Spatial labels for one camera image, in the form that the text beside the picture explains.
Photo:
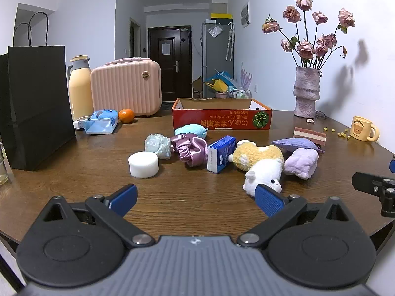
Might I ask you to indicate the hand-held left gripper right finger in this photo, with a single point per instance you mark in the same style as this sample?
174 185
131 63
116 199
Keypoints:
268 200

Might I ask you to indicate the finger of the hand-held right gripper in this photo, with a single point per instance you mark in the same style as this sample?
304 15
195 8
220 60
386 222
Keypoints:
392 166
364 180

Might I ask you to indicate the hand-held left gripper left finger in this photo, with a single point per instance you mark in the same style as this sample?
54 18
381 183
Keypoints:
125 195

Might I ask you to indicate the yellow white plush toy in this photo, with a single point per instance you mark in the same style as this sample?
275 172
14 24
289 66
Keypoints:
262 166

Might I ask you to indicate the white foam cylinder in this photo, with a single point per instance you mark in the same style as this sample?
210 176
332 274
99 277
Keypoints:
143 165

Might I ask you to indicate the lilac plush cube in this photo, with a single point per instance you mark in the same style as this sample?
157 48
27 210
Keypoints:
301 163

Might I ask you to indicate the clear plastic bag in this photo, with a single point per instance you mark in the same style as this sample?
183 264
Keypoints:
158 146

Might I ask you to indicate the small blue white carton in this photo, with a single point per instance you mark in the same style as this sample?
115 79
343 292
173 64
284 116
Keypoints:
220 154

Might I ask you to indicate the pink satin scrunchie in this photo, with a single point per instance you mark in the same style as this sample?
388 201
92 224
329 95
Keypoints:
191 151

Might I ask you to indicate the light blue plush toy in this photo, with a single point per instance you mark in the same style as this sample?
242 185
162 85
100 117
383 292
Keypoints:
191 129

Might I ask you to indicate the red cardboard box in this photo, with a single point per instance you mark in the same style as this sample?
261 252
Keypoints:
216 120

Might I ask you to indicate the yellow bear mug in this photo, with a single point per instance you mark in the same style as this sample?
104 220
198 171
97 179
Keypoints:
361 129

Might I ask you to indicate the scattered yellow crumbs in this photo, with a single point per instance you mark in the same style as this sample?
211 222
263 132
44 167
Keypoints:
341 134

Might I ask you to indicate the flat purple fabric pouch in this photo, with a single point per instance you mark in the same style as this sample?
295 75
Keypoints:
293 144

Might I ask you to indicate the pink layered sponge block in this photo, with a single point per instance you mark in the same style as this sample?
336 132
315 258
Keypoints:
310 135

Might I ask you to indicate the blue tissue pack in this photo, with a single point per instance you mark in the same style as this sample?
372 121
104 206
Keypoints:
100 125

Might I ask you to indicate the orange mandarin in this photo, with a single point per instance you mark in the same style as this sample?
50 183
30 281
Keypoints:
126 115

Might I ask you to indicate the purple ribbed vase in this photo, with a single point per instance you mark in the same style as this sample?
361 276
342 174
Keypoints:
306 92

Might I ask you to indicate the pink ribbed suitcase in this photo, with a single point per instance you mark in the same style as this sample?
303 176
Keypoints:
123 89

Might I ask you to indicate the cream thermos flask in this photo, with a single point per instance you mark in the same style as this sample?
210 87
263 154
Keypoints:
79 92

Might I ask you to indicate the pink bin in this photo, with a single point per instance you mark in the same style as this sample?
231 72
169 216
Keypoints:
220 94

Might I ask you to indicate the clear drinking glass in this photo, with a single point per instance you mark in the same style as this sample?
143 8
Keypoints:
3 172

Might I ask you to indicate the yellow bag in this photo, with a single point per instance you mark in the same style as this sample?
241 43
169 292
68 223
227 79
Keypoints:
217 84

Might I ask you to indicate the dark wooden door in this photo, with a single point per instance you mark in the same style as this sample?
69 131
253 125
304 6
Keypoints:
168 77

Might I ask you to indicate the black paper bag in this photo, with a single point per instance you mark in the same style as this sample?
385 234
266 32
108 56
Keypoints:
37 104

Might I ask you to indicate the blue plastic bag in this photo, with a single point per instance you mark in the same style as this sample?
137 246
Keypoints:
226 78

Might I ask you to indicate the brown cardboard carton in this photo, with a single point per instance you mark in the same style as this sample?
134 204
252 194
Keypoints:
198 88

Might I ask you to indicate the dried pink roses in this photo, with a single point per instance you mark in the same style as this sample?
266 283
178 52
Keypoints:
305 51

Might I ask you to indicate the grey refrigerator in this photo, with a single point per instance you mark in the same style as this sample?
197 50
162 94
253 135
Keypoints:
216 52

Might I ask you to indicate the hanging white umbrella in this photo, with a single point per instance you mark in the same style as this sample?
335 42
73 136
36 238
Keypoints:
230 41

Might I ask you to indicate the yellow box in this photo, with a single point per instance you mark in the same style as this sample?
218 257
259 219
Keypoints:
221 16

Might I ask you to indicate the purple feather wall decor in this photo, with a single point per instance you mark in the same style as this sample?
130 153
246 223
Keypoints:
246 78

